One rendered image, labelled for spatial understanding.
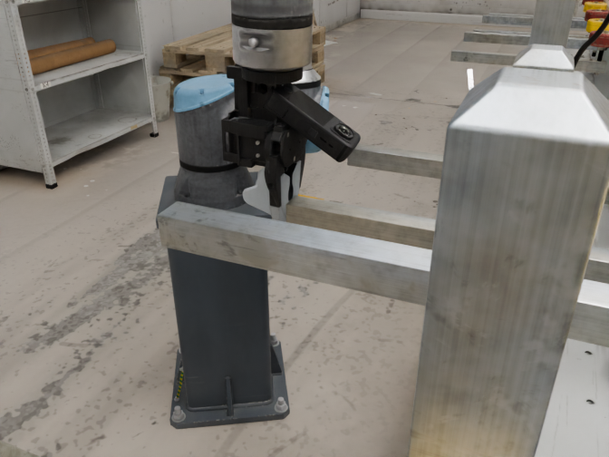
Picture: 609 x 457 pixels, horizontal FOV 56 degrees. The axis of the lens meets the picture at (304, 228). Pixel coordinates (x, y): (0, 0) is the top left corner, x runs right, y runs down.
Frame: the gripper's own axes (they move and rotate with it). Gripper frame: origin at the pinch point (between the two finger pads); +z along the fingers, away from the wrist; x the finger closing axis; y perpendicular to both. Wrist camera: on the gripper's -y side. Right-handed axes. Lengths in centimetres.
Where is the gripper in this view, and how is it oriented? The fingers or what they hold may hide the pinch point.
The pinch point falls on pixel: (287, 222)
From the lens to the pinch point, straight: 74.5
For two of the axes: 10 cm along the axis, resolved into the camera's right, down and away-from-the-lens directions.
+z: -0.2, 8.8, 4.8
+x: -3.9, 4.3, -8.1
